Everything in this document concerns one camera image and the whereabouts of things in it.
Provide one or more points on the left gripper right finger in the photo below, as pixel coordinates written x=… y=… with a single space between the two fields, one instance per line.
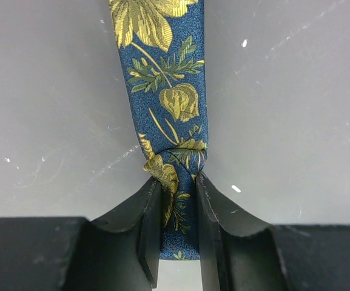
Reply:
x=239 y=251

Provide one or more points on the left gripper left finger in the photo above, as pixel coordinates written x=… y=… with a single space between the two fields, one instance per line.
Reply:
x=117 y=251

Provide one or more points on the blue yellow floral tie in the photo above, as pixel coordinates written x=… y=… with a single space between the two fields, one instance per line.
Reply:
x=161 y=49

